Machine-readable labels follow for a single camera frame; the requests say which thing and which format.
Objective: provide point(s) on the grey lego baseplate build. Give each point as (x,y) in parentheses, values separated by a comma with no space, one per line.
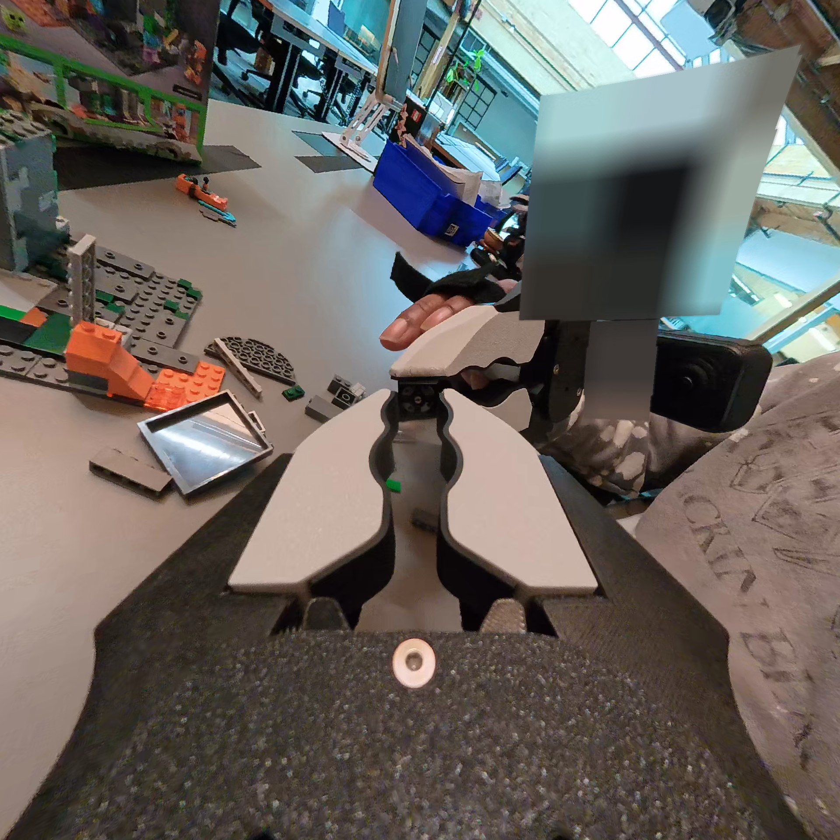
(118,295)

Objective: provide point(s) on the dark grey lego window frame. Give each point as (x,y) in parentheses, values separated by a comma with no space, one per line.
(204,444)

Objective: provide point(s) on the dark grey long lego brick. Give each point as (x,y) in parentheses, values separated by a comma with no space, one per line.
(324,407)

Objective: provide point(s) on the blue storage bin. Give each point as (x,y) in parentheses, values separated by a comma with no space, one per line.
(427,197)

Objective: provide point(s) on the orange lego plate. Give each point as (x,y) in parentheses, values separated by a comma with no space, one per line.
(187,385)

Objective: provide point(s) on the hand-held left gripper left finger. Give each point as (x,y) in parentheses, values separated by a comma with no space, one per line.
(309,525)

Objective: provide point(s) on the lego set box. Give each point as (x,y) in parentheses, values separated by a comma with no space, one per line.
(118,66)

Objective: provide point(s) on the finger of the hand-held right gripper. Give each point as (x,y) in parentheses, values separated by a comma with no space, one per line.
(505,383)
(479,344)

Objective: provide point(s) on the thin light grey lego plate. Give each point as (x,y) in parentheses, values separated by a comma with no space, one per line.
(239,370)

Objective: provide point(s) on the small dark grey lego piece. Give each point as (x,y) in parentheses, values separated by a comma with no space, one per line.
(420,398)

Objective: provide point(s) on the person's right hand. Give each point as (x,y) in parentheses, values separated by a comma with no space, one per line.
(427,319)

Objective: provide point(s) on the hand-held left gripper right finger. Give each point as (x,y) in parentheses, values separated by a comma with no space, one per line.
(519,525)

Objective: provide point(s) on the dark grey half-round lego plate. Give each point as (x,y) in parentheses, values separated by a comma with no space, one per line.
(263,357)

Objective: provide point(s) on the light blue lego piece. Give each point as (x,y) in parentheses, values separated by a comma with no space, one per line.
(219,215)

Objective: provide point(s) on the person's bleached grey clothing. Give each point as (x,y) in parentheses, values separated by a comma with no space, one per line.
(775,591)

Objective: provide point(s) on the small orange lego piece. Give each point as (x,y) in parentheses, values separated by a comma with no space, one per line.
(200,190)

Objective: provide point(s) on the orange lego slope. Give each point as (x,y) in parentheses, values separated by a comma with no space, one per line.
(103,361)

